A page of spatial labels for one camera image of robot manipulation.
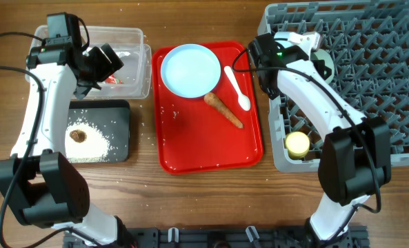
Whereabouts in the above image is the green bowl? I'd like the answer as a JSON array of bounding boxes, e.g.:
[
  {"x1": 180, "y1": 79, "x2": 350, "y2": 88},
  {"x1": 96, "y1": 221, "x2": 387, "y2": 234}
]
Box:
[{"x1": 310, "y1": 49, "x2": 335, "y2": 84}]

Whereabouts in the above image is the red snack wrapper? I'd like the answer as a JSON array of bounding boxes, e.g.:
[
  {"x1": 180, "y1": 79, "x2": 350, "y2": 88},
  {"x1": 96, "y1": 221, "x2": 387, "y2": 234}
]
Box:
[{"x1": 105, "y1": 75, "x2": 122, "y2": 84}]

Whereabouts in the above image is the white napkin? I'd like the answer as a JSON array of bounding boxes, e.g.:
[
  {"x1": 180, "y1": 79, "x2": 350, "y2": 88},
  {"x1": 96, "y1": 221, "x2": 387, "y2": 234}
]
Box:
[{"x1": 116, "y1": 52, "x2": 130, "y2": 59}]

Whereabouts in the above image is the brown food lump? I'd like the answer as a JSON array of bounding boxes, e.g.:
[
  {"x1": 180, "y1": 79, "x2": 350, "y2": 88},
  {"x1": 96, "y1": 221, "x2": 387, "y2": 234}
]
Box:
[{"x1": 69, "y1": 130, "x2": 87, "y2": 143}]

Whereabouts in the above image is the yellow plastic cup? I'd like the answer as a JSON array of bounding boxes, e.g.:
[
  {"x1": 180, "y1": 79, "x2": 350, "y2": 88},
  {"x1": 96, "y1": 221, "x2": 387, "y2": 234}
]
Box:
[{"x1": 284, "y1": 132, "x2": 310, "y2": 159}]

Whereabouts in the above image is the white rice pile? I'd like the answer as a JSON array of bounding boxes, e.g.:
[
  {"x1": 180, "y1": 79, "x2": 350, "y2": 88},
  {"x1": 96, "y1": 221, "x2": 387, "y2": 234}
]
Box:
[{"x1": 65, "y1": 120, "x2": 114, "y2": 163}]

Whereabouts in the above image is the white plastic spoon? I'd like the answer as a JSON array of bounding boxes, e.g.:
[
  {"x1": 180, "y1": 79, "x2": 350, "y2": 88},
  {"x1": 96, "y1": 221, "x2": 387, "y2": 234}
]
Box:
[{"x1": 223, "y1": 66, "x2": 251, "y2": 112}]

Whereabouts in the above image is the light blue plate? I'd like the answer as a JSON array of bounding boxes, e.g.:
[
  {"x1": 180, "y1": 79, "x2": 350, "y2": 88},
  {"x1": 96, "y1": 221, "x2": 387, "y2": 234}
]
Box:
[{"x1": 160, "y1": 44, "x2": 221, "y2": 99}]

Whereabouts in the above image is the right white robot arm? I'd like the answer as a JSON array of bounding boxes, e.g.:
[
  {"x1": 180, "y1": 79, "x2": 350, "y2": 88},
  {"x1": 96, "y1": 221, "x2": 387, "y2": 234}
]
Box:
[{"x1": 243, "y1": 32, "x2": 392, "y2": 247}]

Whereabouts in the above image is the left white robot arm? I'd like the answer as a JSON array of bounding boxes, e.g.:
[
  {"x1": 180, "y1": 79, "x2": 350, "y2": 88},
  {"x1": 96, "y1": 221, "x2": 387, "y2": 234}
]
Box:
[{"x1": 0, "y1": 12, "x2": 137, "y2": 247}]

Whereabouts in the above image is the grey dishwasher rack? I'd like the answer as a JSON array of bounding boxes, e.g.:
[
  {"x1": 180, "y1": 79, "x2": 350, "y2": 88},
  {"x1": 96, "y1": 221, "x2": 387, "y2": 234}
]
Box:
[{"x1": 257, "y1": 0, "x2": 409, "y2": 167}]

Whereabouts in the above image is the black waste tray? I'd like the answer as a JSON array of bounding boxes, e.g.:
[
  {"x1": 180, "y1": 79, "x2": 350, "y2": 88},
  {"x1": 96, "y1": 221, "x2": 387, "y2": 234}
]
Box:
[{"x1": 68, "y1": 100, "x2": 130, "y2": 163}]

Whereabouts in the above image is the red plastic tray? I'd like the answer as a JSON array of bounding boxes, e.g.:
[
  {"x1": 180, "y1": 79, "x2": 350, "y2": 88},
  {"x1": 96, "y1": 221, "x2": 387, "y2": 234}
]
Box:
[{"x1": 152, "y1": 47, "x2": 263, "y2": 174}]

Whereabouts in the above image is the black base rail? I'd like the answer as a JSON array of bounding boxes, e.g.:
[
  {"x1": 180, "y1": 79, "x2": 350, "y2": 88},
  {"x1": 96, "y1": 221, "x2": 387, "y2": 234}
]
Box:
[{"x1": 62, "y1": 226, "x2": 370, "y2": 248}]

